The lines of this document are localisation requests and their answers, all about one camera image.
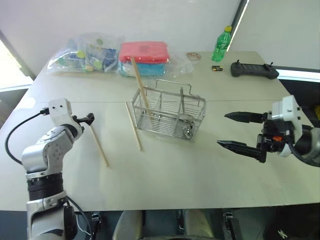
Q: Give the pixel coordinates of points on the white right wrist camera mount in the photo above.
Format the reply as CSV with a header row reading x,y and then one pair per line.
x,y
290,110

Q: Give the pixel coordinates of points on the red plastic box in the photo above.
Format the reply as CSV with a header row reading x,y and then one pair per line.
x,y
143,51

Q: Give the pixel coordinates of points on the green plastic bottle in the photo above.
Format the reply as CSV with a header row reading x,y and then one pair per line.
x,y
220,47

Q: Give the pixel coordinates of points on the black gold batteries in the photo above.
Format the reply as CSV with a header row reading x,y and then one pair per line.
x,y
217,68

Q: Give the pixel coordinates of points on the blue plastic box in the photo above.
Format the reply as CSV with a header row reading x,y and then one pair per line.
x,y
150,68

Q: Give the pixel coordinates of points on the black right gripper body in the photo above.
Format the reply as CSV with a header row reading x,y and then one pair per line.
x,y
270,140

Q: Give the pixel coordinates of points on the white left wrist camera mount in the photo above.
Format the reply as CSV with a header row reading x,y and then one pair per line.
x,y
60,110

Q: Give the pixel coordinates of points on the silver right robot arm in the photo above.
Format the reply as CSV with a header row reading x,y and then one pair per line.
x,y
310,147

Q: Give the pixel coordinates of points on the clear bag of packets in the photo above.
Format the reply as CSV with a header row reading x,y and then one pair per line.
x,y
82,53

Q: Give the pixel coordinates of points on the black table clamp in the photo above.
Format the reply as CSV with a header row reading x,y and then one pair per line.
x,y
228,221
96,220

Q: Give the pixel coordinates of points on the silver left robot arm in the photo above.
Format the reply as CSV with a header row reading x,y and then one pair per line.
x,y
50,150

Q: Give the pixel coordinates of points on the metal spoon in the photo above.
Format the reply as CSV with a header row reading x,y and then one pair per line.
x,y
182,105

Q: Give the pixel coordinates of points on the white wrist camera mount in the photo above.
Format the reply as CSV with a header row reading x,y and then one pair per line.
x,y
60,110
290,110

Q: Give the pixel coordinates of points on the black remote controller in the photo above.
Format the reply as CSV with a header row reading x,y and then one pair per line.
x,y
252,68

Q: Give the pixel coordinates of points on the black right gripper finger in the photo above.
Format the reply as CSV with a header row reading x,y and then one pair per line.
x,y
240,148
245,117

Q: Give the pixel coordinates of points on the wooden chopstick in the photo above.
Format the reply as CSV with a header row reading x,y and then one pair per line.
x,y
98,145
140,81
133,126

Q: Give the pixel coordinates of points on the empty clear plastic bag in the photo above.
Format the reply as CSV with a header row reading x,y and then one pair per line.
x,y
181,66

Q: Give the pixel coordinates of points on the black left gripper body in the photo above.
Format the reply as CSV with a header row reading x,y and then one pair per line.
x,y
78,120

